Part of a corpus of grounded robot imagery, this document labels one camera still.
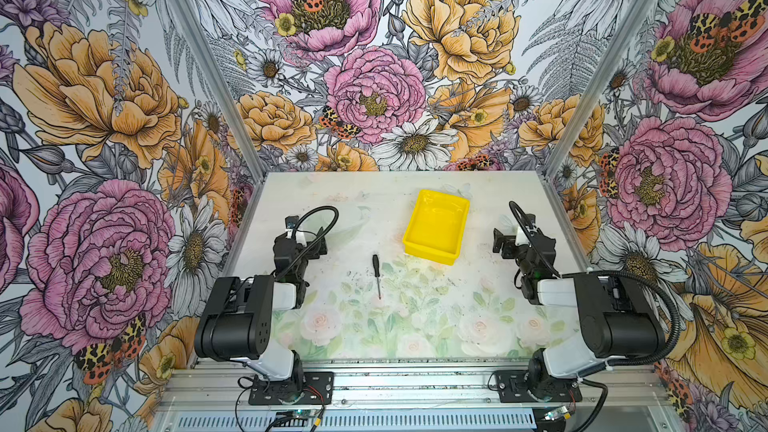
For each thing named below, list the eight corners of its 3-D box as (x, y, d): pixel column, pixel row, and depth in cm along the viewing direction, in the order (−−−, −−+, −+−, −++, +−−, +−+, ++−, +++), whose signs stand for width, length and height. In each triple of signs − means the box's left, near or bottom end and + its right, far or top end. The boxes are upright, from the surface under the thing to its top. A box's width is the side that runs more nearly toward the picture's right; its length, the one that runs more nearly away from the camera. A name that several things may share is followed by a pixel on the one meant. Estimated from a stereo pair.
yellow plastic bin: (401, 255, 100) (402, 245, 96) (420, 197, 117) (421, 186, 112) (457, 270, 97) (460, 260, 92) (468, 208, 113) (472, 197, 109)
